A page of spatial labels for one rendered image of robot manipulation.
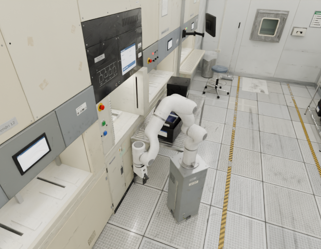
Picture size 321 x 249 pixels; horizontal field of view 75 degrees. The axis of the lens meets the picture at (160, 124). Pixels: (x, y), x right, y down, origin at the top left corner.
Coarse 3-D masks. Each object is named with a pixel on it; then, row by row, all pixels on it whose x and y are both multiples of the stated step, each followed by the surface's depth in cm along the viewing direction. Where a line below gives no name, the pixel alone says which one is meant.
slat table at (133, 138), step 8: (200, 96) 310; (200, 104) 290; (152, 112) 270; (144, 120) 255; (200, 120) 335; (144, 128) 241; (136, 136) 228; (144, 136) 229; (184, 136) 230; (160, 144) 218; (168, 144) 219; (176, 144) 219
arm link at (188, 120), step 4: (180, 96) 145; (180, 116) 155; (184, 116) 154; (188, 116) 154; (192, 116) 156; (184, 120) 156; (188, 120) 156; (192, 120) 158; (184, 124) 164; (188, 124) 161; (192, 124) 163; (184, 128) 174; (188, 128) 174; (184, 132) 178
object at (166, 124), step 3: (177, 117) 217; (174, 120) 215; (177, 120) 225; (165, 123) 216; (168, 123) 214; (171, 123) 212; (174, 123) 218; (177, 123) 228; (165, 126) 218; (168, 126) 216; (171, 126) 214; (174, 126) 222
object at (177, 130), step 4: (180, 120) 235; (180, 124) 228; (164, 128) 215; (168, 128) 213; (176, 128) 219; (180, 128) 232; (160, 132) 221; (164, 132) 218; (168, 132) 216; (172, 132) 213; (176, 132) 223; (160, 136) 224; (164, 136) 221; (168, 136) 218; (172, 136) 216; (176, 136) 227; (168, 140) 221; (172, 140) 219
